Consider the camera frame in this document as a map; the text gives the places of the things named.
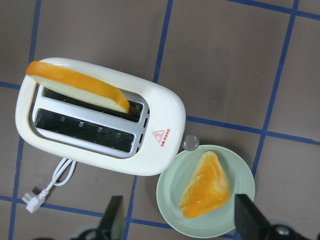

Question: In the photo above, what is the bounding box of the triangular bread on plate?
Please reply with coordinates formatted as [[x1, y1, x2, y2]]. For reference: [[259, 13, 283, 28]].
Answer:
[[179, 150, 231, 219]]

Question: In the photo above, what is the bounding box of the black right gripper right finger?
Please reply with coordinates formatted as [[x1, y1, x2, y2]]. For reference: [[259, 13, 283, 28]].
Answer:
[[234, 194, 271, 240]]

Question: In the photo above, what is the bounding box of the pale green plate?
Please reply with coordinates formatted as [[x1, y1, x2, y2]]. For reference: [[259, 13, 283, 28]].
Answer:
[[156, 145, 255, 239]]

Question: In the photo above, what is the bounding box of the bread slice in toaster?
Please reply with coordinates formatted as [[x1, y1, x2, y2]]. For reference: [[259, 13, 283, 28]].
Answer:
[[25, 61, 130, 114]]

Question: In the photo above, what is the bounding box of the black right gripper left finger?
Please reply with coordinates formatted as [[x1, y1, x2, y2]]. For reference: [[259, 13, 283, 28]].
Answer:
[[98, 195, 125, 240]]

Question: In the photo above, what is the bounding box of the white toaster power cable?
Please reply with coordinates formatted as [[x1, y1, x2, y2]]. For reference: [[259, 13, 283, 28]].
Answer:
[[21, 159, 76, 214]]

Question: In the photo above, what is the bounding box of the white two-slot toaster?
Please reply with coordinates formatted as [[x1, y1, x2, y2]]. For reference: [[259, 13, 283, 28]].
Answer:
[[15, 57, 186, 176]]

